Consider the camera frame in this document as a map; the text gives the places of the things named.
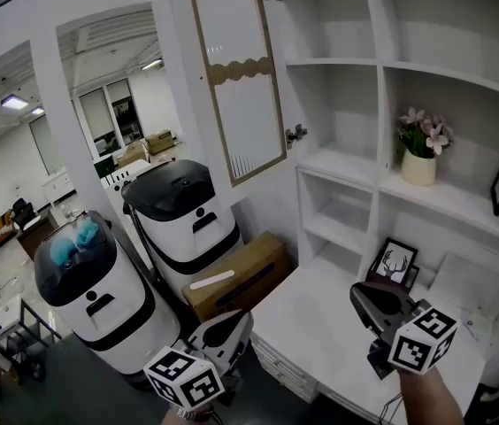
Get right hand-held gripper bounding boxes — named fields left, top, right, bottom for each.
left=349, top=282, right=459, bottom=381

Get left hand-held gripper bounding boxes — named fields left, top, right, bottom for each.
left=142, top=309, right=256, bottom=409

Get white shelving unit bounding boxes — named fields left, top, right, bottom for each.
left=266, top=0, right=499, bottom=384

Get white cabinet door ribbed glass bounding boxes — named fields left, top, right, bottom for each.
left=164, top=0, right=308, bottom=210

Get person's left forearm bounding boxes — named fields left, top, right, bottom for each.
left=160, top=407, right=219, bottom=425

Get person's right forearm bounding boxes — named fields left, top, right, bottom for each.
left=397, top=365, right=467, bottom=425

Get small white background cabinet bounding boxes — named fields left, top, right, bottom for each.
left=41, top=170, right=73, bottom=205

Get silver wristwatch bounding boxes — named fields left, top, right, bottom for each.
left=173, top=405, right=215, bottom=422

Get small white blue-label object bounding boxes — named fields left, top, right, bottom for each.
left=461, top=316, right=483, bottom=343

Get white flat board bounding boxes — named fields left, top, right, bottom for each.
left=428, top=250, right=499, bottom=313

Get white black delivery robot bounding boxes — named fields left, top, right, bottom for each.
left=120, top=158, right=242, bottom=303
left=33, top=210, right=180, bottom=375

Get pink flowers in cream pot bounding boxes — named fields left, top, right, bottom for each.
left=397, top=106, right=456, bottom=188

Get blue cloth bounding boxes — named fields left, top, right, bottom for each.
left=49, top=236, right=76, bottom=266
left=74, top=219, right=100, bottom=247

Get white machine with dots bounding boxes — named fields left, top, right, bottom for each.
left=98, top=159, right=151, bottom=194

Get background printed cardboard box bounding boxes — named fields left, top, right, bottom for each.
left=145, top=129, right=175, bottom=155

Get dark green screen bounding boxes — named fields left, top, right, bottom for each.
left=93, top=152, right=116, bottom=179

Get black office chair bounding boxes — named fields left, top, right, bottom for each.
left=12, top=197, right=38, bottom=229

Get square ceiling light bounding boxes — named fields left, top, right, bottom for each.
left=0, top=94, right=28, bottom=110

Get black deer picture frame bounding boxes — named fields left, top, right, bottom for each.
left=366, top=236, right=420, bottom=290

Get thin black cable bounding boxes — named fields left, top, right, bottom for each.
left=380, top=391, right=405, bottom=425

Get black metal frame cart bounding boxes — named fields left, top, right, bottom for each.
left=0, top=297, right=63, bottom=384

